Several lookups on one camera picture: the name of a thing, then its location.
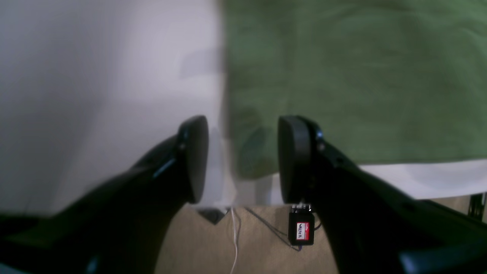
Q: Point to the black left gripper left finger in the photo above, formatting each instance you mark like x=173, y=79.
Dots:
x=118, y=227

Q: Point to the green t-shirt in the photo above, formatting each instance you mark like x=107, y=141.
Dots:
x=388, y=81

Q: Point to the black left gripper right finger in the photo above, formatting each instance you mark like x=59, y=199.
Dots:
x=373, y=227

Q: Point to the black red label device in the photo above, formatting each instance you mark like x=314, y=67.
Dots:
x=301, y=225

